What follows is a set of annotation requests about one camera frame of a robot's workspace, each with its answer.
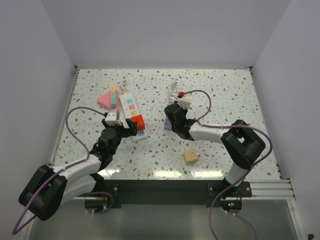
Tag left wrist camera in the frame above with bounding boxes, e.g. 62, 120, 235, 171
104, 110, 121, 126

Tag aluminium frame rail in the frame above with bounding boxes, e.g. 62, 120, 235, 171
249, 179, 296, 200

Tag purple power strip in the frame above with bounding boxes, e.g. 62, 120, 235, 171
163, 115, 172, 131

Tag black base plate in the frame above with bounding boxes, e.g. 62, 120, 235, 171
74, 179, 253, 210

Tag tan cube plug adapter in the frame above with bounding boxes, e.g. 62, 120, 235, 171
183, 149, 200, 165

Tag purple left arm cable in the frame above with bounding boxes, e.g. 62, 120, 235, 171
11, 106, 115, 235

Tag white multicolour power strip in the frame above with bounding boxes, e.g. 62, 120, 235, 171
119, 92, 148, 143

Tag pink triangular power strip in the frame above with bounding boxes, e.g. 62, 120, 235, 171
97, 85, 120, 111

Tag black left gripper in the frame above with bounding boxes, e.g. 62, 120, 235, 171
101, 118, 137, 155

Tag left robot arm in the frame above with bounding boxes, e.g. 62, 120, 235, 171
18, 118, 138, 221

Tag red cube plug adapter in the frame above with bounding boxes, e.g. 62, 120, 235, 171
130, 114, 146, 132

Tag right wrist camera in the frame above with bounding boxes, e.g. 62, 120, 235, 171
176, 91, 193, 110

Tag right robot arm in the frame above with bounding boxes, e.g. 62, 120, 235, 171
164, 103, 266, 197

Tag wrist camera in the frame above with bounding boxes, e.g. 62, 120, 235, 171
176, 91, 193, 110
104, 110, 121, 126

